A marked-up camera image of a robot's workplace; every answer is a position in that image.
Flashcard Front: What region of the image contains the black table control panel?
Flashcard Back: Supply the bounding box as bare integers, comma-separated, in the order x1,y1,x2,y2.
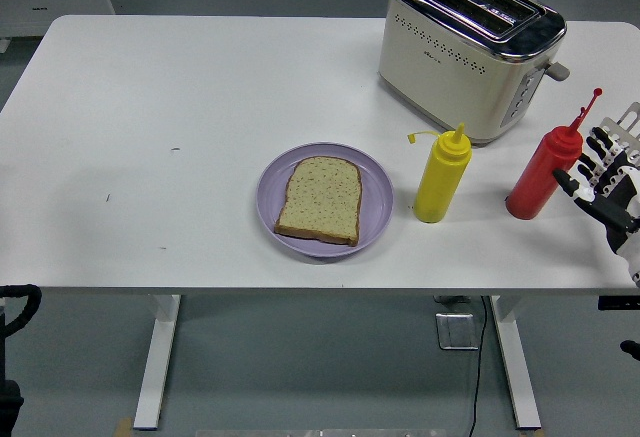
598,295,640,311

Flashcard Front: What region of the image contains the yellow squeeze bottle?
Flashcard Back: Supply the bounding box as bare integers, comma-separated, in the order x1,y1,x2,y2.
407,122,474,224

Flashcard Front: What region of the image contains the black cable under table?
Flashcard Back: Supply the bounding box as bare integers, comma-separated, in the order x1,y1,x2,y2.
467,296,489,437

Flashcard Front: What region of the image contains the white table leg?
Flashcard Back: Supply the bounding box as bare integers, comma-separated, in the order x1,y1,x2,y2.
133,294,182,431
489,295,543,431

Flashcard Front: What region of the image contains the metal floor socket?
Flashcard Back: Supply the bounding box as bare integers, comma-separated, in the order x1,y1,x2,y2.
435,312,480,352

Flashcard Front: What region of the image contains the silver metal rack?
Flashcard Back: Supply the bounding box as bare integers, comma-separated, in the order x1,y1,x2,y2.
597,101,640,144

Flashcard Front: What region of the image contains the bread slice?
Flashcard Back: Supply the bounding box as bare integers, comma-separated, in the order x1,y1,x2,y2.
273,155,363,248

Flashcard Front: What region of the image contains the red squeeze bottle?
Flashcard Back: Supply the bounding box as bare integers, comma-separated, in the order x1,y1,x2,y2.
504,87,604,221

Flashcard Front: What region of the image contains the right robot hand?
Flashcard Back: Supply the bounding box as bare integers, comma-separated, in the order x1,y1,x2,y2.
552,125,640,289

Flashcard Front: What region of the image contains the purple plate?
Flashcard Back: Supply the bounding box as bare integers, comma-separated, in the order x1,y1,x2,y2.
256,142,395,259

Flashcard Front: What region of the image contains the cream and chrome toaster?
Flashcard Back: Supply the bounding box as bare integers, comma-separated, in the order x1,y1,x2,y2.
377,0,571,147

